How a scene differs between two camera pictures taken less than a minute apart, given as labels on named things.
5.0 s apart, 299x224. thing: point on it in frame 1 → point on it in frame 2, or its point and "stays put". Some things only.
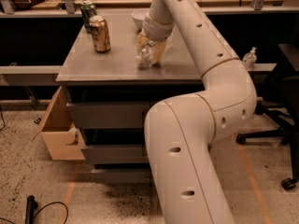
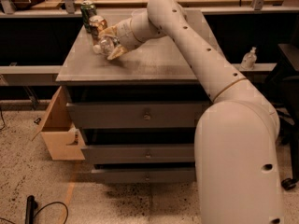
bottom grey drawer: x=122 y=176 stays put
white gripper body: x=156 y=29 → x=123 y=32
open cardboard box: x=60 y=138 stays put
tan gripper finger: x=142 y=41 → x=110 y=31
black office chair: x=283 y=105 stays put
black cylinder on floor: x=31 y=206 stays put
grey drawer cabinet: x=108 y=96 stays put
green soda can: x=88 y=10 stays put
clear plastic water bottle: x=144 y=56 → x=106 y=46
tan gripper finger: x=159 y=49 → x=117 y=52
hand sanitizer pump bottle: x=249 y=59 stays put
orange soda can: x=100 y=34 stays put
